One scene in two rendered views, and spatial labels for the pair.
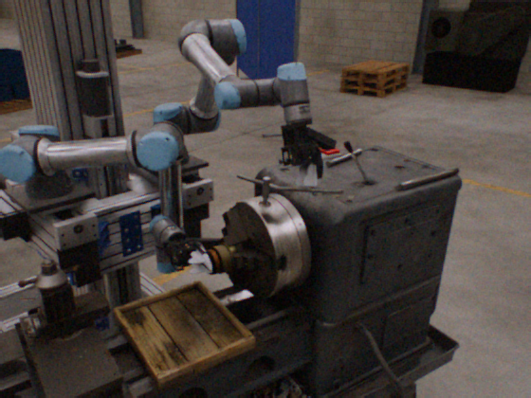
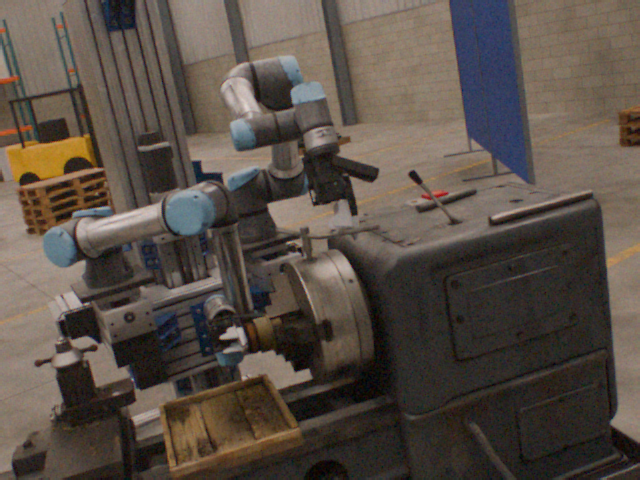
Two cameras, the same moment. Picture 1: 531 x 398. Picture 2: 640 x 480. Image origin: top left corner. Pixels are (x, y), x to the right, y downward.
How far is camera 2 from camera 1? 0.63 m
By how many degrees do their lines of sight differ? 21
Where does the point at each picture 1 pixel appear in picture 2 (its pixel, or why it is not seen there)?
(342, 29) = (624, 61)
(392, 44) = not seen: outside the picture
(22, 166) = (63, 248)
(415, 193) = (515, 227)
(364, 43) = not seen: outside the picture
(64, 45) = (124, 122)
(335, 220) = (385, 268)
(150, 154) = (179, 217)
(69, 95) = (133, 174)
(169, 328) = (210, 424)
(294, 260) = (343, 326)
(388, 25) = not seen: outside the picture
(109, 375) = (108, 459)
